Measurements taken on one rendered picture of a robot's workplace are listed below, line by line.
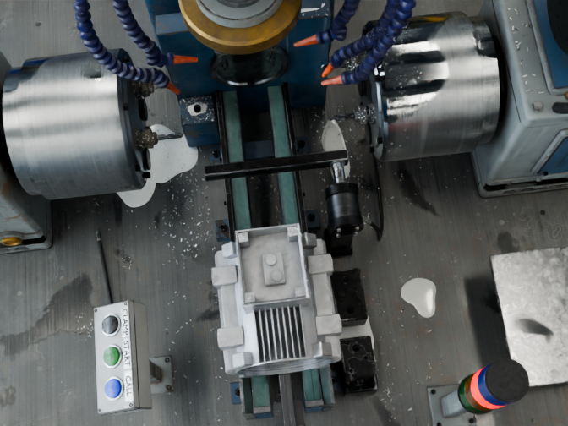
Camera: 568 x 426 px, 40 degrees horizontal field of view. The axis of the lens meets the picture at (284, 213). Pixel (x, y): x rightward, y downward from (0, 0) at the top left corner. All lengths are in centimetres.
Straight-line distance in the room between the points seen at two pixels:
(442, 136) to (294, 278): 36
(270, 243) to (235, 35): 33
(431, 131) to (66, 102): 60
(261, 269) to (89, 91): 40
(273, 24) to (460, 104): 36
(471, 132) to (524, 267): 28
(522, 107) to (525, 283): 33
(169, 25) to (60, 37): 50
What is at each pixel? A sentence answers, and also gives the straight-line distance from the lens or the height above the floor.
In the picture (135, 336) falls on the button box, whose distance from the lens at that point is 129.
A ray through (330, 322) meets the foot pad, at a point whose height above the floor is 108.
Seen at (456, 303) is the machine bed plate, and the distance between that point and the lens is 157.
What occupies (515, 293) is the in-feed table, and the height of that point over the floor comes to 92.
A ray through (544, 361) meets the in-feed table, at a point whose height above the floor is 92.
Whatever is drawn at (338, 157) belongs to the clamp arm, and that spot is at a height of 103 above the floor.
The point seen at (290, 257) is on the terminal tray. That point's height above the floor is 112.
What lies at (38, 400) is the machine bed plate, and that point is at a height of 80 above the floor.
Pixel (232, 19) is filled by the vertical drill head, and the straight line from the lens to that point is 114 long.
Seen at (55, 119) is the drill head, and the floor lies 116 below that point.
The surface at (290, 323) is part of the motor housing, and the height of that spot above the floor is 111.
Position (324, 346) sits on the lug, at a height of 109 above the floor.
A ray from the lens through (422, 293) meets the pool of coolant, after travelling 156.
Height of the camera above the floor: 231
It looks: 71 degrees down
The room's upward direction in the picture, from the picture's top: 3 degrees counter-clockwise
